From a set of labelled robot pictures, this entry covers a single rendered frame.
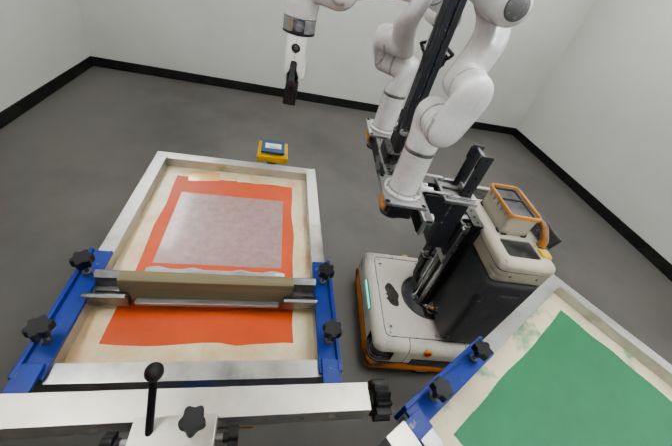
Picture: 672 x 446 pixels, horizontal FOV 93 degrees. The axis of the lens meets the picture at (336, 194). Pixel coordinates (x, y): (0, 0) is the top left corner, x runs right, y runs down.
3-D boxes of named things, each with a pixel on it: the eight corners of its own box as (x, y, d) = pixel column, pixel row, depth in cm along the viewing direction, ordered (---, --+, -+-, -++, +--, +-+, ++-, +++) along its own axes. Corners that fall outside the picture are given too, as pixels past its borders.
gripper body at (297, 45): (314, 34, 71) (306, 83, 77) (315, 24, 79) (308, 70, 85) (280, 26, 70) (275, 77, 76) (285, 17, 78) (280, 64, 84)
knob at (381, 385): (351, 387, 69) (360, 373, 65) (376, 386, 71) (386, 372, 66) (357, 428, 64) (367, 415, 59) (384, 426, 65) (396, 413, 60)
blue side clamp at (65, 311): (96, 265, 83) (89, 247, 78) (117, 266, 84) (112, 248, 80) (21, 394, 60) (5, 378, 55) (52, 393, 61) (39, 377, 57)
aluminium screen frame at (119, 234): (159, 159, 119) (157, 150, 117) (313, 176, 132) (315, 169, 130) (24, 393, 59) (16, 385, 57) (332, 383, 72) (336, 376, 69)
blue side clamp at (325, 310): (308, 274, 95) (312, 259, 91) (325, 275, 96) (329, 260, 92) (314, 384, 72) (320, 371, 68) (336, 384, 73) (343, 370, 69)
